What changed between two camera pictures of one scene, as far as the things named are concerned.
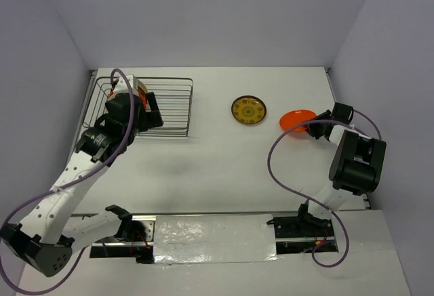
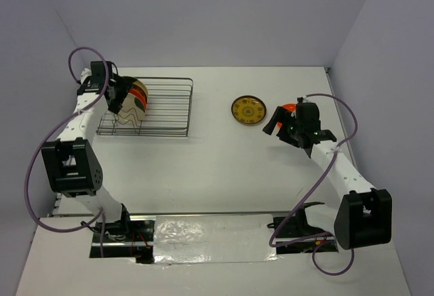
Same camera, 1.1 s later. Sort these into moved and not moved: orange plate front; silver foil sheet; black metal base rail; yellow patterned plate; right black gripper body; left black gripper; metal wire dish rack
Moved: orange plate front; right black gripper body; left black gripper
Not moved: black metal base rail; metal wire dish rack; silver foil sheet; yellow patterned plate
